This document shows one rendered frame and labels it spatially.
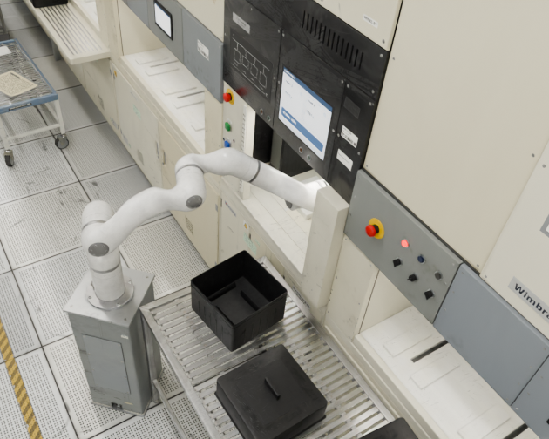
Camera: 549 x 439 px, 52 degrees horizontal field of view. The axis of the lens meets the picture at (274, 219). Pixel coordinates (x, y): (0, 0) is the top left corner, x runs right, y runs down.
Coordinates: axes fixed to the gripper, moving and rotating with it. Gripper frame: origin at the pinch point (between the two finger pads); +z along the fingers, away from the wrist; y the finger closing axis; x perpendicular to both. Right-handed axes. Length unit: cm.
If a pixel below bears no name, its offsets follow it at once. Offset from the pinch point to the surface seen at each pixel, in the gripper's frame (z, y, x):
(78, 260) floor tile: -99, -115, -120
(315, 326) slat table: -31, 30, -44
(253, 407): -73, 55, -34
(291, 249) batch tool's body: -24.9, -2.4, -32.9
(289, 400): -60, 58, -34
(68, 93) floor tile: -58, -299, -120
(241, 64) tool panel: -31, -43, 35
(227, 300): -58, 4, -43
